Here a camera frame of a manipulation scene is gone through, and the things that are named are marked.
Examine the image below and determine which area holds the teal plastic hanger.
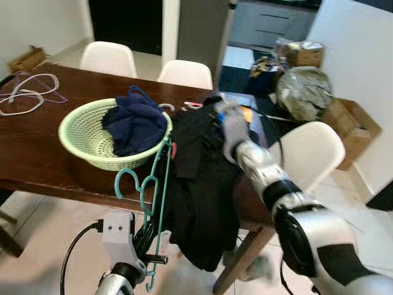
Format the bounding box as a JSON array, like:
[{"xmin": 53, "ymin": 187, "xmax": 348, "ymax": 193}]
[{"xmin": 114, "ymin": 132, "xmax": 176, "ymax": 293}]

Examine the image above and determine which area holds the black printed shirt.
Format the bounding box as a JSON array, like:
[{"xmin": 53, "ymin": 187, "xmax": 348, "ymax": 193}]
[{"xmin": 161, "ymin": 95, "xmax": 262, "ymax": 272}]

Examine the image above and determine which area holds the navy blue shirt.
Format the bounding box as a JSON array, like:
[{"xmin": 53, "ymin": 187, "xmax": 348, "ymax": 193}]
[{"xmin": 101, "ymin": 86, "xmax": 168, "ymax": 157}]

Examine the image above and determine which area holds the thin purple hanger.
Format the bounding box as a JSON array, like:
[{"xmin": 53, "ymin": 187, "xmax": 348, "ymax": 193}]
[{"xmin": 12, "ymin": 71, "xmax": 68, "ymax": 105}]

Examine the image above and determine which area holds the pale green plastic basket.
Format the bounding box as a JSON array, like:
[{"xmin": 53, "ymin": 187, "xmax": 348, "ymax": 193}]
[{"xmin": 58, "ymin": 98, "xmax": 174, "ymax": 171}]

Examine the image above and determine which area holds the dark wooden dining table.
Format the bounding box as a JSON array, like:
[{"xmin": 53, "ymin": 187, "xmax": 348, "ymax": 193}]
[{"xmin": 0, "ymin": 61, "xmax": 369, "ymax": 294}]

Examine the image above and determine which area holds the black tablet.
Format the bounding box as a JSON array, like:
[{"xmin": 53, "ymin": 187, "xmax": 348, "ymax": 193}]
[{"xmin": 216, "ymin": 91, "xmax": 269, "ymax": 148}]

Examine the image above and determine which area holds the large cardboard box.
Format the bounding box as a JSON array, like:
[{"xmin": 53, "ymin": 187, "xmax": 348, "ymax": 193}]
[{"xmin": 322, "ymin": 98, "xmax": 381, "ymax": 171}]

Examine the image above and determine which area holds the clear bag of clothes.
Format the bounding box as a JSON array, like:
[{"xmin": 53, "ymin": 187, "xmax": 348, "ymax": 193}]
[{"xmin": 274, "ymin": 66, "xmax": 334, "ymax": 122}]

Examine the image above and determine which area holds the small cardboard box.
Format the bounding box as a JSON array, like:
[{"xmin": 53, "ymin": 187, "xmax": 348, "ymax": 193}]
[{"xmin": 7, "ymin": 46, "xmax": 47, "ymax": 73}]

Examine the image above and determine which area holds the plastic wrapped box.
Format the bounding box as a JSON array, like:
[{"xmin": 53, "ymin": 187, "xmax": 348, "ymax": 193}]
[{"xmin": 273, "ymin": 38, "xmax": 326, "ymax": 68}]

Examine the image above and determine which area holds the grey drawer cabinet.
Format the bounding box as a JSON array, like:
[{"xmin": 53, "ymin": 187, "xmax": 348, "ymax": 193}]
[{"xmin": 228, "ymin": 0, "xmax": 323, "ymax": 53}]

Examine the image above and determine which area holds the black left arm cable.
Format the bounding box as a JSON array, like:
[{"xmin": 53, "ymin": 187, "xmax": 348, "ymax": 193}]
[{"xmin": 60, "ymin": 221, "xmax": 104, "ymax": 295}]

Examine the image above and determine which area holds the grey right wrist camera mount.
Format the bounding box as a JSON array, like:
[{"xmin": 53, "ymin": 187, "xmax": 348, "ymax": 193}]
[{"xmin": 215, "ymin": 101, "xmax": 249, "ymax": 162}]

